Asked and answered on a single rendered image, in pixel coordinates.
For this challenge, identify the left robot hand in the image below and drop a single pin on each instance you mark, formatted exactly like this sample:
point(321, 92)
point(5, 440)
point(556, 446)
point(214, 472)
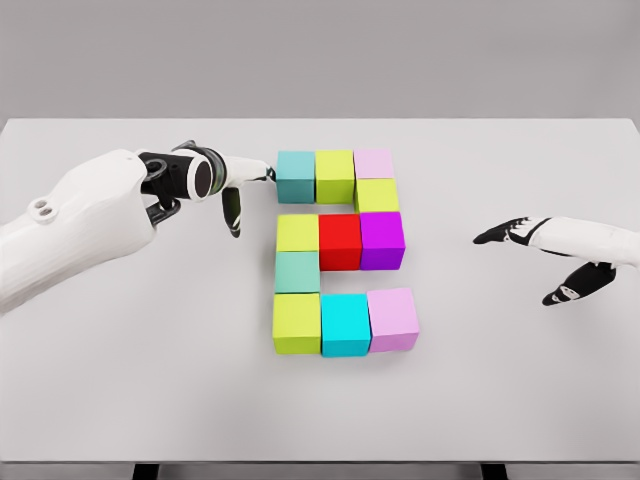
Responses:
point(245, 170)

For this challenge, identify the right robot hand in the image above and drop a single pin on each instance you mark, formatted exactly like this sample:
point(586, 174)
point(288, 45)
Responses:
point(570, 240)

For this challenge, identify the teal cube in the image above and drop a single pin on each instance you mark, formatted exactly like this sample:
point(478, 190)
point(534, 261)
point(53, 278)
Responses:
point(296, 177)

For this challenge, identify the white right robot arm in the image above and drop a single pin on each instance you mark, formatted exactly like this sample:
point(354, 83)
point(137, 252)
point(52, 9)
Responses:
point(631, 249)

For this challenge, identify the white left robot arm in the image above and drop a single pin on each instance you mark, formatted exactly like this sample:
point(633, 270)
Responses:
point(80, 210)

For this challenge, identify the yellow-green cube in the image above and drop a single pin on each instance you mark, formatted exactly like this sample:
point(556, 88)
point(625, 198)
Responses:
point(296, 324)
point(377, 195)
point(297, 232)
point(334, 176)

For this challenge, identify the mint green cube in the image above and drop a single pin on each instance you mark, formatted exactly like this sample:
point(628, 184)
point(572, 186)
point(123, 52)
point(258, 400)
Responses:
point(296, 272)

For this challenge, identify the red cube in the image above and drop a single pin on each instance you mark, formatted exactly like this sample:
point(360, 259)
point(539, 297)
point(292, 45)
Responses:
point(340, 242)

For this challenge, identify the pink cube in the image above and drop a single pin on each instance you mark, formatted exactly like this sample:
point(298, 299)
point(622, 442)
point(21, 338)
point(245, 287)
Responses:
point(374, 163)
point(392, 320)

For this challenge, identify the purple cube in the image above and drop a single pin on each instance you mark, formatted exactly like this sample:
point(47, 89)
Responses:
point(382, 241)

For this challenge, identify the cyan cube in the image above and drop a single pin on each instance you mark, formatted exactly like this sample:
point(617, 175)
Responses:
point(345, 326)

